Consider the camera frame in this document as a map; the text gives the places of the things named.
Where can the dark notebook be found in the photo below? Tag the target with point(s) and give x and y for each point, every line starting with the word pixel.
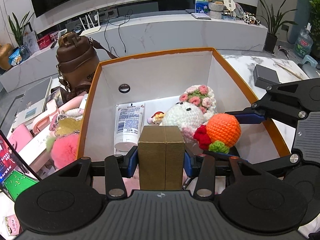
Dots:
pixel 201 15

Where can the white marble TV cabinet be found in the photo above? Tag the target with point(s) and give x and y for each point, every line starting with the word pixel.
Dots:
pixel 162 37

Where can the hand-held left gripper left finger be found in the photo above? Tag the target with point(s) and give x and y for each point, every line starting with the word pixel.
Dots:
pixel 131 163

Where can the white router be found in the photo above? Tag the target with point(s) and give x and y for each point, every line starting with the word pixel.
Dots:
pixel 90 28

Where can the potted plant in black pot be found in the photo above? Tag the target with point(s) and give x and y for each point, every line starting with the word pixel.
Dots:
pixel 271 42

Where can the grey round seat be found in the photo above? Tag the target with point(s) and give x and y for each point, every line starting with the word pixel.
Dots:
pixel 312 71

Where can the white flat box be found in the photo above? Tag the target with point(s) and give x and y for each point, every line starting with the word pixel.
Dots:
pixel 37 150

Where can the teddy bear with picture board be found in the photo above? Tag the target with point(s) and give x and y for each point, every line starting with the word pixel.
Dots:
pixel 200 5

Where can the pink fluffy pompom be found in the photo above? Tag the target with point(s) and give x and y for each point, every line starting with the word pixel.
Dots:
pixel 63 150

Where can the orange storage box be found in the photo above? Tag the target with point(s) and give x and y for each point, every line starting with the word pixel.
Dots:
pixel 160 77

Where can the water jug with red label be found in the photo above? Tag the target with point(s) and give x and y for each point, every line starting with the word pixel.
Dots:
pixel 303 41

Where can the large white cream tube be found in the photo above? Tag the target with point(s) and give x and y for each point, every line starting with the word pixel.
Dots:
pixel 128 127

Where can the orange crochet tangerine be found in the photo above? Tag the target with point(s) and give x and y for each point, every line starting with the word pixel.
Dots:
pixel 220 132

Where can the tablet with lit screen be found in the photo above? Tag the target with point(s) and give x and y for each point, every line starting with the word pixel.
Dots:
pixel 15 182

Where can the red box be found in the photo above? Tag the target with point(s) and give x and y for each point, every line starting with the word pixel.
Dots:
pixel 45 41

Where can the photo frame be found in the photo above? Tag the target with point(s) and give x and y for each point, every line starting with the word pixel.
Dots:
pixel 31 40

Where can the small red yellow toy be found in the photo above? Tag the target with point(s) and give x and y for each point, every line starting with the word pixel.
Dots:
pixel 156 117

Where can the wooden stick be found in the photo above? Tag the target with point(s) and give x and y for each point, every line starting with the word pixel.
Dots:
pixel 292 71

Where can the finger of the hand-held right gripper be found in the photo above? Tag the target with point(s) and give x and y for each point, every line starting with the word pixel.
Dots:
pixel 250 118
pixel 282 165

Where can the white marble desktop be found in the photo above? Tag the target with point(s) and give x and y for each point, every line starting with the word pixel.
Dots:
pixel 240 65

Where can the black white checkered ornament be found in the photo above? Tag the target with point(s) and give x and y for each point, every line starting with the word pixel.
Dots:
pixel 250 18

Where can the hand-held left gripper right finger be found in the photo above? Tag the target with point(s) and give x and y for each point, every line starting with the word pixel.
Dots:
pixel 188 166

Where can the white woven basket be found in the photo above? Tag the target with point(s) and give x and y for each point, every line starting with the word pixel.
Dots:
pixel 215 10

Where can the decorated plate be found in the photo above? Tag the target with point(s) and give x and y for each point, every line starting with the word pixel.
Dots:
pixel 239 11

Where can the brown cardboard box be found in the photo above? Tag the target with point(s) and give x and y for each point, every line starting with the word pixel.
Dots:
pixel 161 157

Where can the brown water bottle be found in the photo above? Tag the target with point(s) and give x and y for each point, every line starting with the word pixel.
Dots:
pixel 75 60

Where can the round paper fan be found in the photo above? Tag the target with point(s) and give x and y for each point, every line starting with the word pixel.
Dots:
pixel 228 3

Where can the pink plastic holder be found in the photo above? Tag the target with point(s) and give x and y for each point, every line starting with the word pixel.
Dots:
pixel 50 110

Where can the blue plastic stool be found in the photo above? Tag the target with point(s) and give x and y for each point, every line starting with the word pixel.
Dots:
pixel 310 61

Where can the tall green plant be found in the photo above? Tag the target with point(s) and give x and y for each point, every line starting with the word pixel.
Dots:
pixel 314 7

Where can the white crochet doll with flowers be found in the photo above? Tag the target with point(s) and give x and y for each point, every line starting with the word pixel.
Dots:
pixel 185 115

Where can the blue flat box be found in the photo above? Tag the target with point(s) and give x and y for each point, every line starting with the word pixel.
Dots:
pixel 228 17

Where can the pink printed card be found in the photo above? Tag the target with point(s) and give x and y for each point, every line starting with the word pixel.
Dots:
pixel 11 226

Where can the grey flat box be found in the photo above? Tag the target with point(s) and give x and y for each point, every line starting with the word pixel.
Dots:
pixel 266 76

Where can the slim leafy potted plant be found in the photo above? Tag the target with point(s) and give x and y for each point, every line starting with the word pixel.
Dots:
pixel 18 30

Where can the pink case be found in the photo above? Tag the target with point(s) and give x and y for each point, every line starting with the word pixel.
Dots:
pixel 22 135

